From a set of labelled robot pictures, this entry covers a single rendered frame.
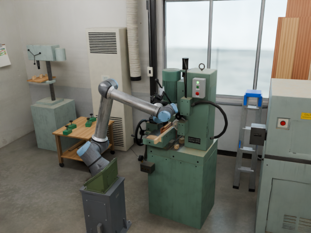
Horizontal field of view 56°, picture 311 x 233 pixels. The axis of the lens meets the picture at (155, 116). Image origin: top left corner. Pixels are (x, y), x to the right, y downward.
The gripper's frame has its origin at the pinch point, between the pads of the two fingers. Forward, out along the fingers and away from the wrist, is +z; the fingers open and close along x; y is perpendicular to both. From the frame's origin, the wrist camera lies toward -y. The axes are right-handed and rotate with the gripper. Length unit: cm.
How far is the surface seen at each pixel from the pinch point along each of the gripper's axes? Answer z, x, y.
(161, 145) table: -39.3, 22.7, -20.5
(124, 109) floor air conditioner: 93, 125, -46
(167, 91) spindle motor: -0.7, -5.5, -6.1
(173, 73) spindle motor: 6.2, -20.1, -0.2
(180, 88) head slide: -2.9, -16.2, -11.5
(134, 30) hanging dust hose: 150, 41, 0
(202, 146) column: -41, -1, -50
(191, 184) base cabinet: -64, 27, -61
